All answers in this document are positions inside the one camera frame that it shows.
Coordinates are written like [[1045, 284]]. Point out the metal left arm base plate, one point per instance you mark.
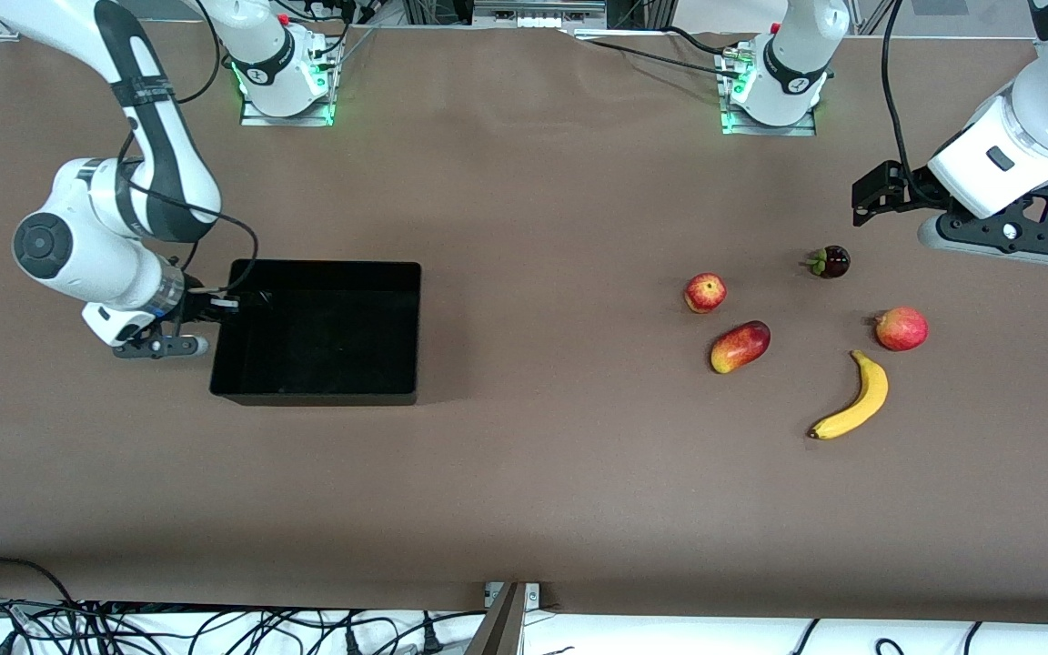
[[801, 130]]

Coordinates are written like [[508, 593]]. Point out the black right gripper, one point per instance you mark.
[[196, 306]]

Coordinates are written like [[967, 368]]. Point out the brown table cover sheet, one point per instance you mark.
[[524, 500]]

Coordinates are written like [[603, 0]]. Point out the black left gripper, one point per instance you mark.
[[913, 188]]

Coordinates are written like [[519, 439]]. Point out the yellow banana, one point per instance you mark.
[[871, 391]]

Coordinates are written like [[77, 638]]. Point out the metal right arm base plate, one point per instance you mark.
[[256, 119]]

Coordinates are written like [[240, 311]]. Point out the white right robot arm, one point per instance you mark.
[[78, 255]]

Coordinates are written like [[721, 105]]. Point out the small red yellow apple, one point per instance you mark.
[[704, 293]]

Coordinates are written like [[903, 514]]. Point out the grey metal beam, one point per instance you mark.
[[498, 632]]

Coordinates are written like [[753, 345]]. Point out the red yellow mango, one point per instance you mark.
[[740, 347]]

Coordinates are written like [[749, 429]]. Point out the small metal table bracket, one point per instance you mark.
[[533, 596]]

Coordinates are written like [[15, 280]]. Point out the red apple at right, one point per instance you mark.
[[901, 329]]

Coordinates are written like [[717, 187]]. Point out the white power strip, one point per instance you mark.
[[533, 18]]

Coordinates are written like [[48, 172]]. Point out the black rectangular plastic box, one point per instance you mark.
[[324, 337]]

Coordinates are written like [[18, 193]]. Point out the dark purple mangosteen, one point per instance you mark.
[[831, 262]]

